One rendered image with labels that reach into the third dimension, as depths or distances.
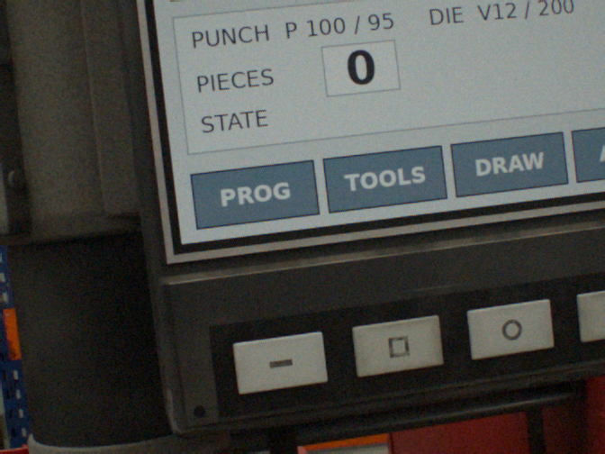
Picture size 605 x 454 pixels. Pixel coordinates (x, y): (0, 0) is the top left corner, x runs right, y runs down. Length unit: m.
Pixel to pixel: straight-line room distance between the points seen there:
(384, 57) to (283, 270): 0.10
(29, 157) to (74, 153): 0.02
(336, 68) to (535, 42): 0.09
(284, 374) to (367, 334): 0.04
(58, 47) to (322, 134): 0.16
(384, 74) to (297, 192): 0.06
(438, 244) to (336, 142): 0.06
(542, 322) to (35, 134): 0.26
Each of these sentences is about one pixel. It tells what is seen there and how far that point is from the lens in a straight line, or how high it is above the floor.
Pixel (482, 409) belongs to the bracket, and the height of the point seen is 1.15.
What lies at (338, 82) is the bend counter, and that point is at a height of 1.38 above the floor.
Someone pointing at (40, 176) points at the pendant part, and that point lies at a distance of 0.61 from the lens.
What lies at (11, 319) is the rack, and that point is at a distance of 3.13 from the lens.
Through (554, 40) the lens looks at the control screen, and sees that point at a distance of 0.54.
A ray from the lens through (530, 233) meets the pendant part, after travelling 0.53.
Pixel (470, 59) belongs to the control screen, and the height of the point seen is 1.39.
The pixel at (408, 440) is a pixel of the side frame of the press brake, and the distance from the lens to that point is 1.66.
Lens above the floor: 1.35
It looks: 3 degrees down
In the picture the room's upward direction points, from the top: 7 degrees counter-clockwise
